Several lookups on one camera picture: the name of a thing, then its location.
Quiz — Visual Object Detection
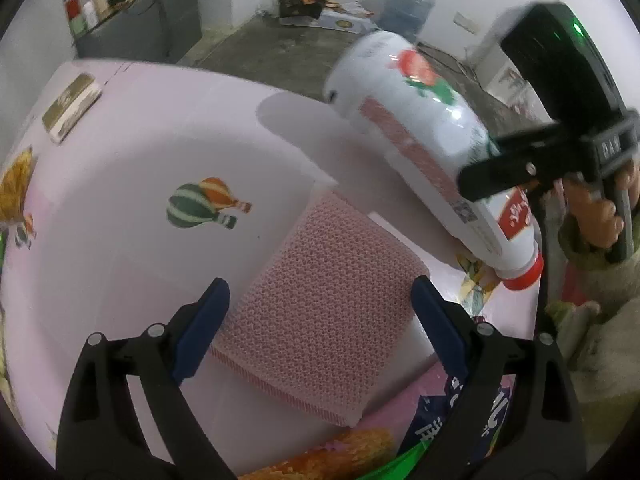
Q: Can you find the grey cabinet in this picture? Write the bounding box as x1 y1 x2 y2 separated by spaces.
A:
75 0 203 63

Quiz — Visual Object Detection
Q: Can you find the person's right forearm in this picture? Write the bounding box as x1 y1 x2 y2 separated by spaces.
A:
556 220 640 441

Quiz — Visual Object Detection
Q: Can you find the person's right hand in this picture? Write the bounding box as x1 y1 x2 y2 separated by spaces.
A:
562 179 620 250

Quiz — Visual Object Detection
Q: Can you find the dark printed bag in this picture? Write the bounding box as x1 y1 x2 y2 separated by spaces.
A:
277 0 328 18

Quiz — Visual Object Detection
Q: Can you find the white bottle with red cap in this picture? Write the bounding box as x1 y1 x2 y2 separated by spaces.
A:
322 30 545 292

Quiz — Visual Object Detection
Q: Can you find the white flat cardboard box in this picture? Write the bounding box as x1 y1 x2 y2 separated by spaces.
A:
279 2 378 33

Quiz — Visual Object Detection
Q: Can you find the blue water jug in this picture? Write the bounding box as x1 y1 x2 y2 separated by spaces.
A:
377 0 435 43

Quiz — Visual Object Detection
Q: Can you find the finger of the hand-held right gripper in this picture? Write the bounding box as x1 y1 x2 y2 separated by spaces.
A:
457 123 572 206

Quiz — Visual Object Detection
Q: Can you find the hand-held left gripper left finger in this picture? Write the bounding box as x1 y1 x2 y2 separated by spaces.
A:
56 277 236 480

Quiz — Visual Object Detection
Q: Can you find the orange printed packet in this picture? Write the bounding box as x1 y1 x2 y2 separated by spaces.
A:
240 427 398 478

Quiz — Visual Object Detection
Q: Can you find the yellow crumpled wrapper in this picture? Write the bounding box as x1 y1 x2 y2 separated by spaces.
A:
0 146 40 226

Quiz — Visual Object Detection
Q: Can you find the pink woven cloth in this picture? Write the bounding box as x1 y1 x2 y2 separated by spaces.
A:
209 191 428 428

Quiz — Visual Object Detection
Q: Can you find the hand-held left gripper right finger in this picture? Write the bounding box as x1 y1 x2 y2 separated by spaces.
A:
411 275 585 480

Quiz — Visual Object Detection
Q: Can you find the green packet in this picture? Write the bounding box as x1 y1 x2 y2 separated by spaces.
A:
350 447 426 480

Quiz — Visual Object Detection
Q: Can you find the blue printed packet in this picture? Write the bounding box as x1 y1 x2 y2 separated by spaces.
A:
397 375 516 461

